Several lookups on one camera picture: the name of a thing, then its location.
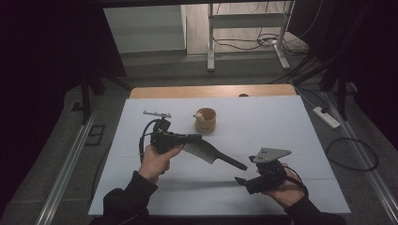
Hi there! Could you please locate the person's right hand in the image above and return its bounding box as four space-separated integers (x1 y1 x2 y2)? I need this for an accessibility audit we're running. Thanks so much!
261 162 306 209

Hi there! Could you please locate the black rectangular floor frame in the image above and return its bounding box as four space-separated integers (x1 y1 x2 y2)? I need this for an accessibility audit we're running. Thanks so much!
84 124 107 147

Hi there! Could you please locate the white metal stand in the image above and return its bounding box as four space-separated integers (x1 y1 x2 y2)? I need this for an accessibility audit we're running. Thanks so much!
207 0 296 72

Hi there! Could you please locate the wooden cup with animal figure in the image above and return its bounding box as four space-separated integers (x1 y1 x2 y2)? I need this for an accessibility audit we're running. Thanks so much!
192 107 217 134

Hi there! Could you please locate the black cable loop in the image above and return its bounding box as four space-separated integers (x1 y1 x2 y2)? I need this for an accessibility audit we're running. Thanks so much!
325 137 380 173

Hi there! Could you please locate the black comb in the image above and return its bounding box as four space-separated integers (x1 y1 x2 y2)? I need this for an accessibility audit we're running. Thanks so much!
182 139 249 173

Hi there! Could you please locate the black stand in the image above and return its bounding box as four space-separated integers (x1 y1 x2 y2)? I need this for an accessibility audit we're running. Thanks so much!
293 54 351 122
78 69 133 126

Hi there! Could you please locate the wooden table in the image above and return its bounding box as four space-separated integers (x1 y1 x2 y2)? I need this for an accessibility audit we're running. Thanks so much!
130 83 297 100

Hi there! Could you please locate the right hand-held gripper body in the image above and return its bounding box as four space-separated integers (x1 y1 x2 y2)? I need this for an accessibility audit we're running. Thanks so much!
245 147 293 196

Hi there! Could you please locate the hand-held gripper cable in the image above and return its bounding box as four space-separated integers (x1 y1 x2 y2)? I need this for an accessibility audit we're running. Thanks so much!
282 164 310 199
138 118 161 164

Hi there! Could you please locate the grey panel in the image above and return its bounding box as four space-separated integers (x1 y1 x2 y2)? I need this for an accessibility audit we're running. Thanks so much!
102 4 188 54

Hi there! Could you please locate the tangle of black floor cables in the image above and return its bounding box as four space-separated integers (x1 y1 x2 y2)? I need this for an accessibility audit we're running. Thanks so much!
212 31 309 58

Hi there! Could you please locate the person's left hand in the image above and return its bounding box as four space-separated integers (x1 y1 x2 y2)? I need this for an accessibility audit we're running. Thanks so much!
137 143 184 186

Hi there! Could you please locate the right hand-held gripper cable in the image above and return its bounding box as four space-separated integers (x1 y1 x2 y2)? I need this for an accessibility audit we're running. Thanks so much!
282 164 310 199

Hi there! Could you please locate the aluminium rail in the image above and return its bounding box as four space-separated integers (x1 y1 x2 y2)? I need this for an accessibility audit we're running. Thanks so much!
324 92 398 225
35 109 99 225

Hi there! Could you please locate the white table mat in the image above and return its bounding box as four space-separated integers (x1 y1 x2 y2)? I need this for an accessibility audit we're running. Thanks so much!
88 95 351 218

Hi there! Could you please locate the left hand-held gripper cable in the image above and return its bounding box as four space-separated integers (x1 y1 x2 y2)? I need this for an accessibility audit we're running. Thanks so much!
138 118 161 164

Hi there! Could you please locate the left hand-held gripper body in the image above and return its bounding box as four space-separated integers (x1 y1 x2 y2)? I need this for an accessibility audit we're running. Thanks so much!
142 110 189 156

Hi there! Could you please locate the white power strip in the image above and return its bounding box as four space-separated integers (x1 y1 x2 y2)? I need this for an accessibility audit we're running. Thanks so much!
313 106 342 130

